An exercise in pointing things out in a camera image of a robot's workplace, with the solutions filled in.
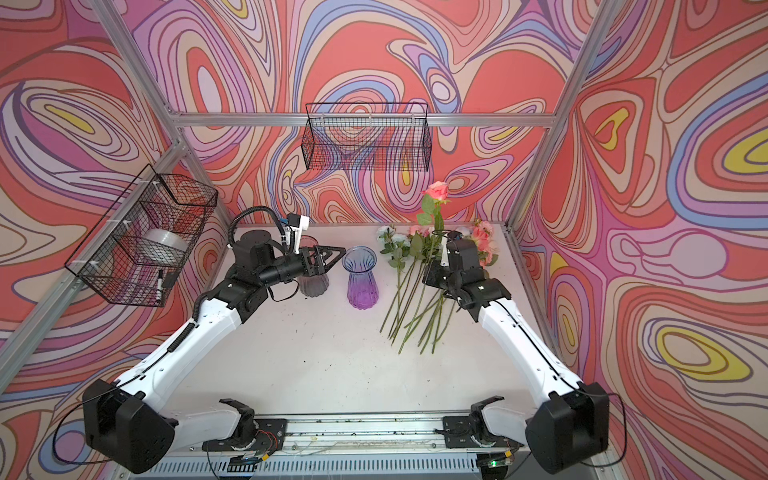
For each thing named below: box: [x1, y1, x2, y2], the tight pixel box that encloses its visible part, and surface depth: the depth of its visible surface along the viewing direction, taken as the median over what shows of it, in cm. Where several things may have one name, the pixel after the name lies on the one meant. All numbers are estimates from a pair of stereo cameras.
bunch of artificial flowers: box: [376, 225, 459, 354], surface depth 101 cm
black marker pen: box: [156, 269, 163, 305], surface depth 73 cm
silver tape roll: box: [142, 228, 189, 252], surface depth 75 cm
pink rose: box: [417, 181, 451, 265], surface depth 82 cm
